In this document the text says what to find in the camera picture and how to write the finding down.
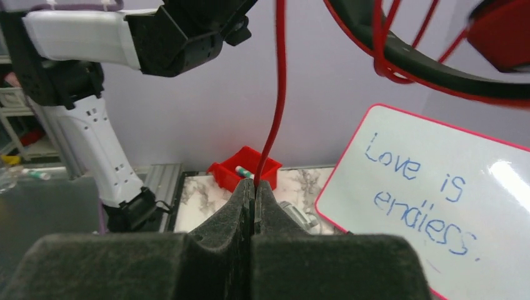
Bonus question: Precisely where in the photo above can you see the red headphone cable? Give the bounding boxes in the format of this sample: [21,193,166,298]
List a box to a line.
[253,0,473,189]

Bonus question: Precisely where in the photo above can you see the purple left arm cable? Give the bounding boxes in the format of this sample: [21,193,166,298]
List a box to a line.
[29,0,125,13]

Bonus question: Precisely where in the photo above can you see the pink framed whiteboard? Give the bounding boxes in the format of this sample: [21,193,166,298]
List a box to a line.
[315,104,529,299]

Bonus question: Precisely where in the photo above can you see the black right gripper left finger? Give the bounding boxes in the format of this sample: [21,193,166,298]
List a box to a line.
[1,179,254,299]

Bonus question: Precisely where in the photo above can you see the grey white headphones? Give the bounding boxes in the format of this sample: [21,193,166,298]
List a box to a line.
[279,201,323,234]

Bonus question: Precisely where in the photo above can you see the white green marker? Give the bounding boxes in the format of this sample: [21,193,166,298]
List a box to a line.
[235,166,255,179]

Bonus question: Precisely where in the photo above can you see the red plastic bin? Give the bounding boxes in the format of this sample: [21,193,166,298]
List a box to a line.
[207,146,283,192]

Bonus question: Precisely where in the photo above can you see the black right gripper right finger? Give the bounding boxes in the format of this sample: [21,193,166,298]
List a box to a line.
[251,182,431,299]

